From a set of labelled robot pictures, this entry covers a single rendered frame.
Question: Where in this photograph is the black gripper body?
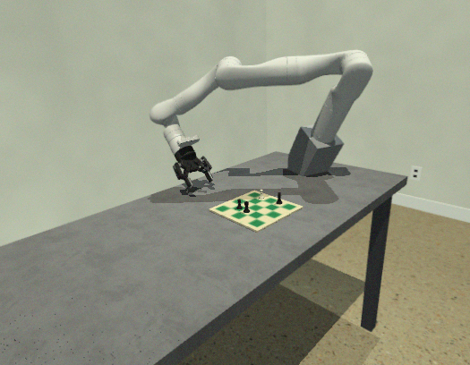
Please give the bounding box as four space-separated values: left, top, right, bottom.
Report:
175 146 200 173

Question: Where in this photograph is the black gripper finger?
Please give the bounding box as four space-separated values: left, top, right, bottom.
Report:
173 161 193 189
193 156 213 183

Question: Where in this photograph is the green and cream chessboard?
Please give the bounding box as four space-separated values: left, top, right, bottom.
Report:
209 191 303 233

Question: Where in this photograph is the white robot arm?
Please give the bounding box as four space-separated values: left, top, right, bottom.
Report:
150 50 373 155

